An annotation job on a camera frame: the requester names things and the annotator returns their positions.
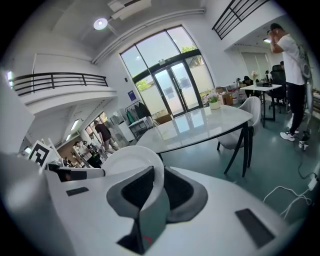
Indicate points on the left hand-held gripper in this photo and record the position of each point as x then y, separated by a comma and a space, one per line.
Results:
65, 173

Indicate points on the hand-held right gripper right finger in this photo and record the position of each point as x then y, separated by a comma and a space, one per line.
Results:
180, 192

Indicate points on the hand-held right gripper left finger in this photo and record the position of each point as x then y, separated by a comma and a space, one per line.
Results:
136, 190

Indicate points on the white round plate dish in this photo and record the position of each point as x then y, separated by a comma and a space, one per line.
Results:
130, 160

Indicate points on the white cabinet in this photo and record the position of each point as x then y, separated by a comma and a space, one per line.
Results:
125, 131

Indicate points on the white marble dining table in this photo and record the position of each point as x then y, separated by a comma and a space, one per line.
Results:
190, 130

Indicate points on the clothes rack with garments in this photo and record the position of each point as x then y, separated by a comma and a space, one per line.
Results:
137, 111

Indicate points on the cardboard box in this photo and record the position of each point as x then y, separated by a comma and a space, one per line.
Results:
227, 98
162, 119

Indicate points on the potted pink flowers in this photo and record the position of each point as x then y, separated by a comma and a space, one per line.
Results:
214, 103

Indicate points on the black balcony railing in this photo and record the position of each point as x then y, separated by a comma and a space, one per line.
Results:
235, 15
57, 80

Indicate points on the black-framed glass double door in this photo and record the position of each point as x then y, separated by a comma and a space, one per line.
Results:
175, 87

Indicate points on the white upholstered chair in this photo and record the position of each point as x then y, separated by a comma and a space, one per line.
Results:
250, 106

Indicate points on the white desk with black legs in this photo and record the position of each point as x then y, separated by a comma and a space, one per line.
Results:
260, 87

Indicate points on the white power adapter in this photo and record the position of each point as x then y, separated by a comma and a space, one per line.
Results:
312, 183

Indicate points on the flat black box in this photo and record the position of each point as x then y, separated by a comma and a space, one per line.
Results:
264, 84

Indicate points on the vase of pale flowers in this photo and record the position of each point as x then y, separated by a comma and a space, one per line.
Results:
255, 75

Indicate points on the round ceiling lamp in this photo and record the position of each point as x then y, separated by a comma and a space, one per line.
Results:
100, 23

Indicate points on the black office chair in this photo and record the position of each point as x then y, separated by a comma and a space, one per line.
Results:
277, 72

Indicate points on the ceiling air conditioner unit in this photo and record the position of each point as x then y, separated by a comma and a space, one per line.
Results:
127, 7

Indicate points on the blue wall poster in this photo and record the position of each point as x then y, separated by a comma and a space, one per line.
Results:
131, 95

